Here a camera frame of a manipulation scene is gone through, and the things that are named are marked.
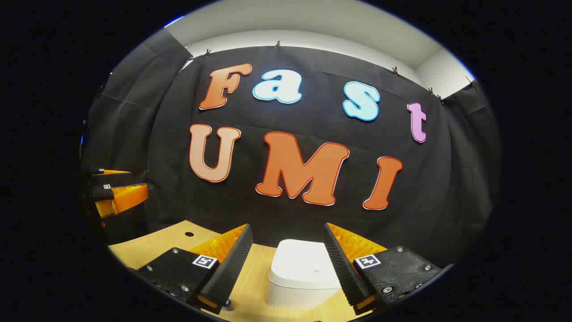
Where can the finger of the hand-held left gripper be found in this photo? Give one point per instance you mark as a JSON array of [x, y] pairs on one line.
[[125, 199], [114, 175]]

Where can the black backdrop cloth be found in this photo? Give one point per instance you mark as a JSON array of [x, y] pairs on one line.
[[313, 112]]

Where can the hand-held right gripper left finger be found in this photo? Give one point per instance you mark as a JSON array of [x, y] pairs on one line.
[[232, 268]]

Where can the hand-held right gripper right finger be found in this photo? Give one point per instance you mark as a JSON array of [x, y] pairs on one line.
[[344, 268]]

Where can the white desktop garbage bin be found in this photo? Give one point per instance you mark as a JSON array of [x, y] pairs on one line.
[[304, 264]]

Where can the wooden desktop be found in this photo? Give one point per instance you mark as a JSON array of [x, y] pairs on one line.
[[152, 246]]

